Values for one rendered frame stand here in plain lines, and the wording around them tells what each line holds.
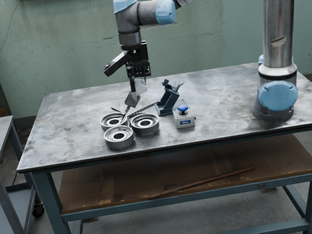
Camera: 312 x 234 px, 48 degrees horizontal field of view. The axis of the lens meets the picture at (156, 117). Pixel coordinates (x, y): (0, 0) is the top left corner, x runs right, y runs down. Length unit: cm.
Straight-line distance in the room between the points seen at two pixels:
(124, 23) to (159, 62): 181
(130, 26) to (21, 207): 128
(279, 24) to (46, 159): 88
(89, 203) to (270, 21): 93
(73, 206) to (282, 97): 88
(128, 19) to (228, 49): 197
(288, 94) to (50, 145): 85
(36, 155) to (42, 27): 169
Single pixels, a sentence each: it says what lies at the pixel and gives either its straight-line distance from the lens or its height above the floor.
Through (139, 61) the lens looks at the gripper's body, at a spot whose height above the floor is 107.
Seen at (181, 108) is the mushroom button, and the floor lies 87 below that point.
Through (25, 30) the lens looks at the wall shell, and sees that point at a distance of 292.
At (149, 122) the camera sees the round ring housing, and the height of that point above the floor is 82.
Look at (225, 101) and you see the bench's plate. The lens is 147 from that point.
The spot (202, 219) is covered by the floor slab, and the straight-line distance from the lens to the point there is 205.
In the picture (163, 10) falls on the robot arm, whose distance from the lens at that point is 111.
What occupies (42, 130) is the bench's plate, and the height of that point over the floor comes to 80.
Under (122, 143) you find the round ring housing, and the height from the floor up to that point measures 83.
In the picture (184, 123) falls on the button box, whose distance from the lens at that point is 130.
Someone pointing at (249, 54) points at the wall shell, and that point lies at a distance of 312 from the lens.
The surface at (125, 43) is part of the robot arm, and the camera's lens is 117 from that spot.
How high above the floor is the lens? 150
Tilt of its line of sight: 30 degrees down
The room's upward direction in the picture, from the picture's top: 7 degrees counter-clockwise
